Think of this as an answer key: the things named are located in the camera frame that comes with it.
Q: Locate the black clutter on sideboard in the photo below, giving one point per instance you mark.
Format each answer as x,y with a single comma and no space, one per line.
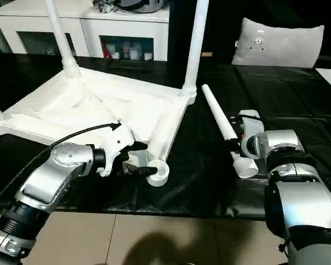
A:
106,5

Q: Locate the black cabinet with gold label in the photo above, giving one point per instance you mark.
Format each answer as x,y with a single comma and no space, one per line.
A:
223,27

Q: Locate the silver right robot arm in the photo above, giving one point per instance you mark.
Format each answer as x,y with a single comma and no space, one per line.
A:
292,193

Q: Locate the white sideboard cabinet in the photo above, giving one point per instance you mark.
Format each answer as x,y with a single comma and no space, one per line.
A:
85,25

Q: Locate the white plastic table top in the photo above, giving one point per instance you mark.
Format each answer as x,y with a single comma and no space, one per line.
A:
71,105

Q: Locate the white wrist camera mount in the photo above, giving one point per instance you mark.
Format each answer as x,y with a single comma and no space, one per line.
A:
252,129
116,143

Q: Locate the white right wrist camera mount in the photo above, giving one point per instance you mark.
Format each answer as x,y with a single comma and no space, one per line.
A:
252,129

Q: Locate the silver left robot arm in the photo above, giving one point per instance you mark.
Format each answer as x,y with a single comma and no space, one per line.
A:
60,165

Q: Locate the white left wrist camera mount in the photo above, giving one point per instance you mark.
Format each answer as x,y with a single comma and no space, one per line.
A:
116,143

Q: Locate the grey pillow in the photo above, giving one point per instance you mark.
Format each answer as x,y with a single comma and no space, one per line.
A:
278,44

